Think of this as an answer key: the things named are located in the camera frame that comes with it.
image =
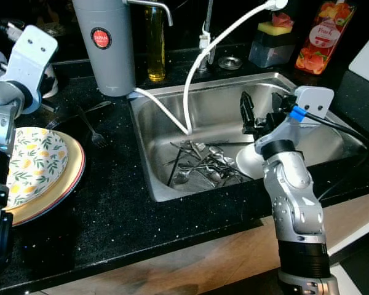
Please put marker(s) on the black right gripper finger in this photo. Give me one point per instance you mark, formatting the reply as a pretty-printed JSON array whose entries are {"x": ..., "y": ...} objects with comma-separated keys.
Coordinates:
[
  {"x": 246, "y": 107},
  {"x": 281, "y": 102}
]

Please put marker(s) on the yellow oil bottle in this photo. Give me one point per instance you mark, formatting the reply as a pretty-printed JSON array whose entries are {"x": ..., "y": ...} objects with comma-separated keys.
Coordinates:
[{"x": 155, "y": 55}]

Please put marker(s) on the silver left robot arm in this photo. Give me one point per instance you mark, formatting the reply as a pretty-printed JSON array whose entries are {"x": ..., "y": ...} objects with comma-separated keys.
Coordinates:
[{"x": 0, "y": 104}]

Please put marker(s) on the yellow plate with red rim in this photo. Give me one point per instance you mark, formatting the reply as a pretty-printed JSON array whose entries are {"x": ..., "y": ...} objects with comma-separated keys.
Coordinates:
[{"x": 75, "y": 169}]

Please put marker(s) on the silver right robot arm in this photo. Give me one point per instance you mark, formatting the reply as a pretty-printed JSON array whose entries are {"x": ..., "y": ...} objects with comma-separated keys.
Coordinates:
[{"x": 289, "y": 184}]

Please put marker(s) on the grey water filter with tap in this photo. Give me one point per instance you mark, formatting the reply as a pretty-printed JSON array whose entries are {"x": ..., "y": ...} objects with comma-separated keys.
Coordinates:
[{"x": 114, "y": 67}]

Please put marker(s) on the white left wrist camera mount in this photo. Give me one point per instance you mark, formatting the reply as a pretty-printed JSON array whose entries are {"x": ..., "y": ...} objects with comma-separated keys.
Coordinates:
[{"x": 34, "y": 52}]

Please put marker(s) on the peach dish soap bottle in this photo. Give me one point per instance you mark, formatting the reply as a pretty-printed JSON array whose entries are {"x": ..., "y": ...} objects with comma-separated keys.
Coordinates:
[{"x": 323, "y": 49}]

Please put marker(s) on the yellow sponge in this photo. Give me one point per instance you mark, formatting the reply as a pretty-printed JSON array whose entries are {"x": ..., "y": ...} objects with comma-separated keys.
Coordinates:
[{"x": 269, "y": 28}]

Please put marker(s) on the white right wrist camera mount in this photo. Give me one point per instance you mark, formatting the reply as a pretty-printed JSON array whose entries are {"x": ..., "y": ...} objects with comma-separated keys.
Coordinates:
[{"x": 313, "y": 101}]

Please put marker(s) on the white cutting board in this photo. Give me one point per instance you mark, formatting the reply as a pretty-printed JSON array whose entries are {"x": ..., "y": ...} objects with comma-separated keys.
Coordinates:
[{"x": 366, "y": 58}]

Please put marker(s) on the dark sponge holder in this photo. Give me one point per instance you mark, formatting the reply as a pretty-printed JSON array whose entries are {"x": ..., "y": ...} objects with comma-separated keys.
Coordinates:
[{"x": 270, "y": 52}]

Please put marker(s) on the steel knife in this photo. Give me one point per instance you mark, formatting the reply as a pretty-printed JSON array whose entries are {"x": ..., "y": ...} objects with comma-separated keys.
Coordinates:
[{"x": 234, "y": 144}]

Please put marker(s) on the chrome sink faucet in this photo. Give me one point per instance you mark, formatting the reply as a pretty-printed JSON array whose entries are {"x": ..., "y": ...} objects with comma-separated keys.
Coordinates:
[{"x": 208, "y": 31}]

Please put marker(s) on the stainless steel sink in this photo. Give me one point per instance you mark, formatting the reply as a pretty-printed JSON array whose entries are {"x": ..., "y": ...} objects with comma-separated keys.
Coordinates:
[{"x": 221, "y": 110}]

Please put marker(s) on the dark chopstick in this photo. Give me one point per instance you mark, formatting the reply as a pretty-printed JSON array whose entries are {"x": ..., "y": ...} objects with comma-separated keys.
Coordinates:
[{"x": 174, "y": 166}]

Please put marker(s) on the white cup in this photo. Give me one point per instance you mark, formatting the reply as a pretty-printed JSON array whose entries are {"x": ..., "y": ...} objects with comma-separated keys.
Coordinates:
[{"x": 49, "y": 83}]

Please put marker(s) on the steel fork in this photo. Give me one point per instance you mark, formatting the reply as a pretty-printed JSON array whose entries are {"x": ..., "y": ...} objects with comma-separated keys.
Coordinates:
[{"x": 93, "y": 132}]

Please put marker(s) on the floral lemon print plate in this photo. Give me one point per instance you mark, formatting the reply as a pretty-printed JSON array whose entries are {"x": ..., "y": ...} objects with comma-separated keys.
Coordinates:
[{"x": 37, "y": 163}]

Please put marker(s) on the pink scrubber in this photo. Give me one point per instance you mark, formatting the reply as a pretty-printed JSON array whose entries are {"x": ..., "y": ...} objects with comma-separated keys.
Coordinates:
[{"x": 283, "y": 19}]

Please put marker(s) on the black ladle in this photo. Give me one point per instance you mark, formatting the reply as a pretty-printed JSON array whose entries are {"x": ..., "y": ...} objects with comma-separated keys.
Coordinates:
[{"x": 80, "y": 114}]

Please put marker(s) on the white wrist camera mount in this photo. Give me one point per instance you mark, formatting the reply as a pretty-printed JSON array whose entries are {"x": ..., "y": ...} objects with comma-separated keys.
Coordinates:
[
  {"x": 313, "y": 101},
  {"x": 34, "y": 52}
]

